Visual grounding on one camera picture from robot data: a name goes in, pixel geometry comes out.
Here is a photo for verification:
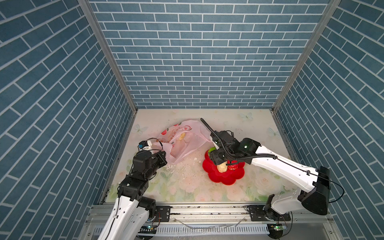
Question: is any red flower-shaped bowl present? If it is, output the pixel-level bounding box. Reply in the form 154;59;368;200
202;151;245;186

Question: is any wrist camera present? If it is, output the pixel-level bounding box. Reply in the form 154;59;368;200
211;131;240;149
138;140;152;151

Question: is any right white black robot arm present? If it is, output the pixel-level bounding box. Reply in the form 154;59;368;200
211;137;330;221

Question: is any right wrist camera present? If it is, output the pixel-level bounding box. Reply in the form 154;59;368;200
211;131;240;149

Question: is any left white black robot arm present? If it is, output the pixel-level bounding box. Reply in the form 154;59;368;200
99;150;167;240

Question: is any pink plastic bag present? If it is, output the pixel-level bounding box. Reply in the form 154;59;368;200
156;120;211;165

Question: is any white cable duct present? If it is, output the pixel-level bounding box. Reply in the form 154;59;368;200
92;224;270;237

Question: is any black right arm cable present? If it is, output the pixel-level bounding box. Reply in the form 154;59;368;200
200;117;346;204

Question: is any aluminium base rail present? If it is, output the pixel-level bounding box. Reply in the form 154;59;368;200
78;202;343;240

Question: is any green fake fruit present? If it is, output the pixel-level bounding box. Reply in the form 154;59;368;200
208;147;216;153

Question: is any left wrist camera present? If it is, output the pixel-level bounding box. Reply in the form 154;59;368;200
138;140;152;151

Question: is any red fake apple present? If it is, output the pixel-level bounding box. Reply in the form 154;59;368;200
227;162;238;171

